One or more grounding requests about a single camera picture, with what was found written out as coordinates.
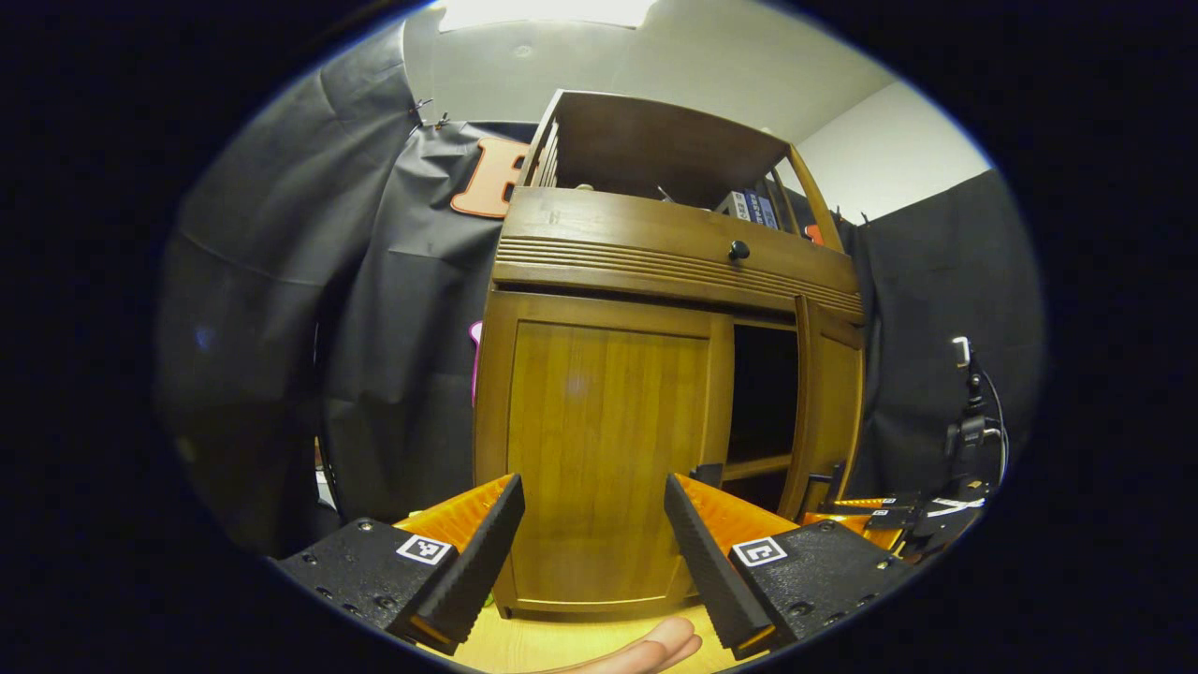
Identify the ceiling light panel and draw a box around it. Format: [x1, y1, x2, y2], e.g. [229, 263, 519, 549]
[440, 0, 656, 31]

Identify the wooden double-door shoe cabinet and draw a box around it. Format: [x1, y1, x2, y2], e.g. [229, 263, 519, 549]
[471, 89, 867, 621]

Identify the black backdrop cloth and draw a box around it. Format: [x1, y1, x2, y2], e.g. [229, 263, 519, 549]
[154, 23, 1045, 563]

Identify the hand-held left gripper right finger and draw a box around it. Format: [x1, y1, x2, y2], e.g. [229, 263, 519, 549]
[663, 473, 916, 662]

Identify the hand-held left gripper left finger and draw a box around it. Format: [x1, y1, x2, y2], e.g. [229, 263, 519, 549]
[277, 473, 527, 657]

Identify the wooden drawer with black knob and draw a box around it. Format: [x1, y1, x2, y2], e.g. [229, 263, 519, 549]
[491, 185, 864, 324]

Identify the wooden cabinet door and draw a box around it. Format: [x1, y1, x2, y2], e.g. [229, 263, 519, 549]
[779, 295, 867, 523]
[473, 288, 738, 619]

